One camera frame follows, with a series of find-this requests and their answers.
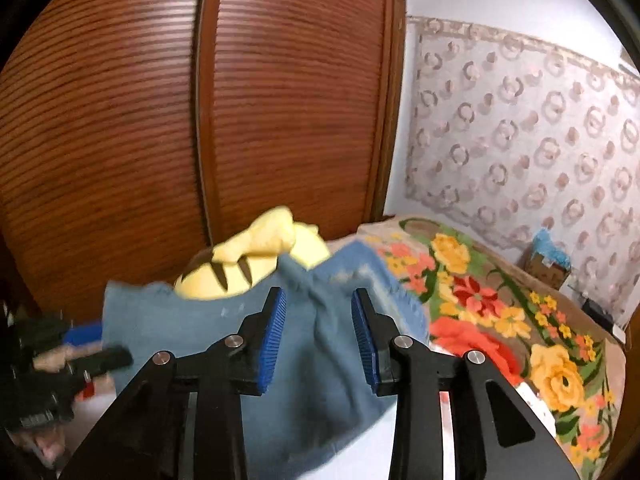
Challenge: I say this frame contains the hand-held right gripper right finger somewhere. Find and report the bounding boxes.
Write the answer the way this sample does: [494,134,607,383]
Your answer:
[351,287,583,480]

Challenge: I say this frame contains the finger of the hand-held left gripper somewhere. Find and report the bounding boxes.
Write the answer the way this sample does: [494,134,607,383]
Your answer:
[65,344,134,377]
[64,324,106,348]

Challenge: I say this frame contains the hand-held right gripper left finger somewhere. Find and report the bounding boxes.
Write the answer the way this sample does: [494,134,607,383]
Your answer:
[60,286,288,480]

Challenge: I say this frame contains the teal pants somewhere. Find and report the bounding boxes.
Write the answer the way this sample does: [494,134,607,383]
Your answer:
[101,240,432,467]

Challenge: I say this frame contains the person's left hand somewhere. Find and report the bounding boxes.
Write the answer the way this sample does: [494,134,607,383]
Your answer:
[32,342,76,373]

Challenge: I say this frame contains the yellow plush toy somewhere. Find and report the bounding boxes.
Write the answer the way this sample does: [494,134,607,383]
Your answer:
[173,206,331,301]

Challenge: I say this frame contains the floral blanket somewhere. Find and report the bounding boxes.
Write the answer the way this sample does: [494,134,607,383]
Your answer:
[357,215,628,471]

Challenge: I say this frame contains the small cardboard box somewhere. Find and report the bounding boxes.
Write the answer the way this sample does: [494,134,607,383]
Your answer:
[522,250,571,291]

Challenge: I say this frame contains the teal fluffy cloth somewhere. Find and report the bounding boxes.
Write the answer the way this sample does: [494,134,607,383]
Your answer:
[531,227,572,268]

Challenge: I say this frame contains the black box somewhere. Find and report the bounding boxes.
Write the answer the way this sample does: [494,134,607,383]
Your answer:
[582,296,615,328]

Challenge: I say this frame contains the wooden louvred wardrobe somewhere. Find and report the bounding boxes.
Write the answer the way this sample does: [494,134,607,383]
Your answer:
[0,0,408,331]

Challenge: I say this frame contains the ring patterned curtain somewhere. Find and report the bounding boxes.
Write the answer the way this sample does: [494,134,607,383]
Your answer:
[404,16,640,328]

